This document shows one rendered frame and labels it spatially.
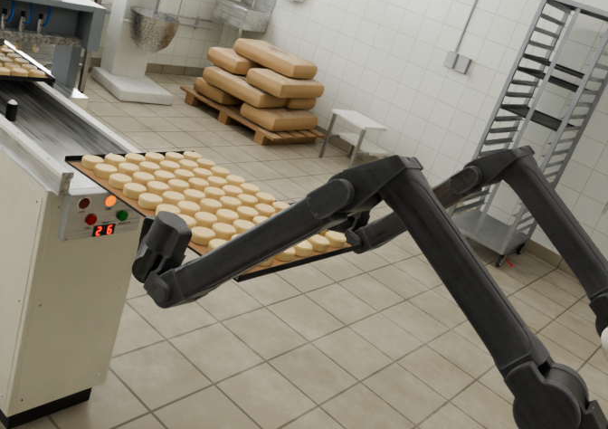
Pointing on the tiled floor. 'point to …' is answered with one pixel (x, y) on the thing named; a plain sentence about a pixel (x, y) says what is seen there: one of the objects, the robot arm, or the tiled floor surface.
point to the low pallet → (228, 114)
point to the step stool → (356, 136)
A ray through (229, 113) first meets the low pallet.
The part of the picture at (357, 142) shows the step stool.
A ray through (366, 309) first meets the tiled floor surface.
